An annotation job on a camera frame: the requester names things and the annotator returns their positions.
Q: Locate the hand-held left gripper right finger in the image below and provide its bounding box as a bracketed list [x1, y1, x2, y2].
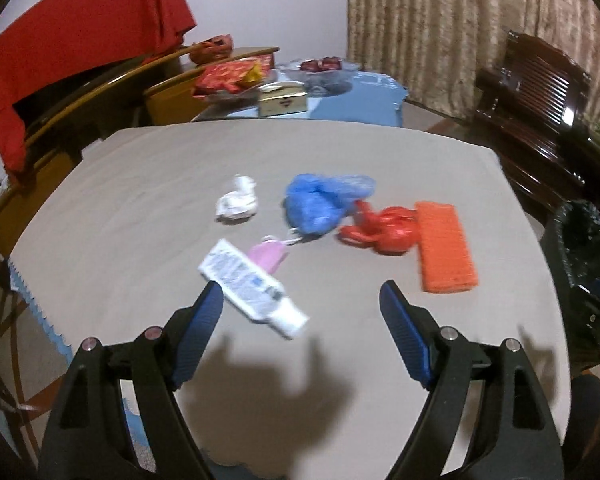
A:
[379, 280, 566, 480]

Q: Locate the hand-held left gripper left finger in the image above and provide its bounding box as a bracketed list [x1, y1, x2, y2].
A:
[40, 280, 224, 480]

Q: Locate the trash bin with black bag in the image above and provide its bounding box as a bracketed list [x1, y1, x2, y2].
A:
[540, 199, 600, 311]

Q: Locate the white tube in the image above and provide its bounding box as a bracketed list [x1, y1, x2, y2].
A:
[197, 239, 310, 340]

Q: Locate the orange sponge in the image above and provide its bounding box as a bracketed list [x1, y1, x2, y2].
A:
[414, 201, 480, 293]

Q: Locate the red plastic bag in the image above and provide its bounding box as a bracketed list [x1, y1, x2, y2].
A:
[337, 200, 421, 256]

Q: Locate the pink keyring pouch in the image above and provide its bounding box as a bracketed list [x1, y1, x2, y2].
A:
[247, 234, 303, 275]

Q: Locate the white tissue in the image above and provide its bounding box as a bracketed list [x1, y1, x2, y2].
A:
[215, 175, 258, 223]

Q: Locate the blue plastic bag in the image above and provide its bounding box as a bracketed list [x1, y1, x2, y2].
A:
[282, 172, 377, 236]

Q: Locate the person's dark trouser leg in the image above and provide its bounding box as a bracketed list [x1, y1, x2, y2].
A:
[570, 375, 600, 480]

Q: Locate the dark wooden armchair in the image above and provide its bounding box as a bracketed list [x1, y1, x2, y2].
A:
[472, 30, 600, 221]

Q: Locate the small glass-top table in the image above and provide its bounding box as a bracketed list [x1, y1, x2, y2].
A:
[190, 91, 261, 123]

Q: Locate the wooden television cabinet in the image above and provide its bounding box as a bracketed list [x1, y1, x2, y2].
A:
[0, 46, 281, 261]

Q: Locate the gold tissue box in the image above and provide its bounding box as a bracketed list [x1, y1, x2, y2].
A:
[257, 82, 308, 118]

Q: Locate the red patterned packet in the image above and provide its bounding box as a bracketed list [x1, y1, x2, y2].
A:
[192, 59, 273, 98]

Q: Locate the glass fruit bowl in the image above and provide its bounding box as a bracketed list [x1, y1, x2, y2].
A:
[275, 57, 363, 98]

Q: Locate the black television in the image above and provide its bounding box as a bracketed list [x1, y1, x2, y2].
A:
[12, 62, 148, 121]

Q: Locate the patterned beige curtain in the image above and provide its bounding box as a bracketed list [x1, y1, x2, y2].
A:
[347, 0, 600, 131]

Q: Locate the red cloth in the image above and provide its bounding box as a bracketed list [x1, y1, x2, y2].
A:
[0, 0, 197, 173]

